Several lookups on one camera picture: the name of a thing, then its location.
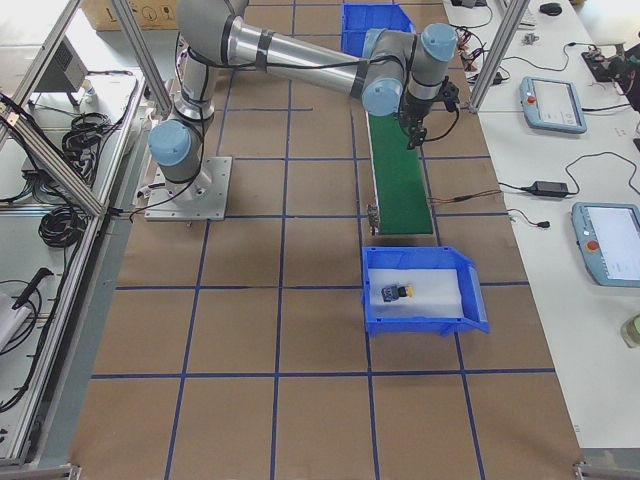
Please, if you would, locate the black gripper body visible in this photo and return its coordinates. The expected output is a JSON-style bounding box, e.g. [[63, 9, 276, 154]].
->
[[398, 90, 437, 130]]

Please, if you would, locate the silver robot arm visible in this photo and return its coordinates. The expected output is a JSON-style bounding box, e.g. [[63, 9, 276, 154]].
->
[[149, 1, 459, 220]]

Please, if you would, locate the green conveyor belt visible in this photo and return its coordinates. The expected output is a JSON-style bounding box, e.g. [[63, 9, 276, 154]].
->
[[367, 114, 434, 235]]

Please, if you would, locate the far blue storage bin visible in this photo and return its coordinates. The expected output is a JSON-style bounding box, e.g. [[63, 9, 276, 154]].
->
[[341, 3, 415, 57]]

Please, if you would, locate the blue storage bin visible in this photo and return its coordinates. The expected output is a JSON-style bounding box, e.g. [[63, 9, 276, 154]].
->
[[341, 3, 415, 57], [362, 246, 490, 336]]

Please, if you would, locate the upper teach pendant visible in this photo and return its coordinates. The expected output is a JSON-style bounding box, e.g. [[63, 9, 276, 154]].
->
[[519, 76, 587, 134]]

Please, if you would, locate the teach pendant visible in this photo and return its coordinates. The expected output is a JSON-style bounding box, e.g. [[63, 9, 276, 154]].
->
[[519, 76, 587, 134], [571, 202, 639, 288]]

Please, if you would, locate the black power adapter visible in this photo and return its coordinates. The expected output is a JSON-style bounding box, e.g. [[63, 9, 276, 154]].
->
[[531, 181, 570, 198]]

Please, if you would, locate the near blue storage bin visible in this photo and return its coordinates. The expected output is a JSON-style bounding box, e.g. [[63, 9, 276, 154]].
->
[[362, 246, 490, 336]]

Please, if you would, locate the white foam pad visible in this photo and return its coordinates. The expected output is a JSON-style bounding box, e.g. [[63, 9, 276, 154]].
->
[[368, 269, 463, 318]]

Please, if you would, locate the black computer mouse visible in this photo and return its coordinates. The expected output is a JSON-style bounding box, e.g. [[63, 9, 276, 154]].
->
[[539, 2, 563, 17]]

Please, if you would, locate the lower teach pendant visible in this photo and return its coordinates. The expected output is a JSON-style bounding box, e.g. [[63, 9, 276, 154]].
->
[[571, 202, 639, 288]]

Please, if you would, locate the cardboard box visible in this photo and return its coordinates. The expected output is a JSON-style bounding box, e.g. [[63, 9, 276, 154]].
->
[[80, 0, 178, 31]]

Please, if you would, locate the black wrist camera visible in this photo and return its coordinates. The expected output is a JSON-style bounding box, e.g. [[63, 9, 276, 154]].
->
[[442, 82, 460, 113]]

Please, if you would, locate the aluminium frame post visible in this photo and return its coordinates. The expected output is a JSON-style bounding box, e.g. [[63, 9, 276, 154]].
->
[[469, 0, 528, 113]]

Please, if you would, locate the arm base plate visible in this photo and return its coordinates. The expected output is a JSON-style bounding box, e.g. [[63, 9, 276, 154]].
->
[[143, 156, 233, 221]]

